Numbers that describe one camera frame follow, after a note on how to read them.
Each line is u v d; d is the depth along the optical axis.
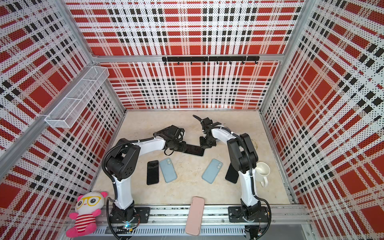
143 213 0.74
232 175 0.87
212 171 0.90
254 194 0.60
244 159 0.55
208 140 0.86
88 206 0.70
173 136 0.80
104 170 0.51
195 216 0.72
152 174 0.88
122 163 0.52
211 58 0.89
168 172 0.89
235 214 0.73
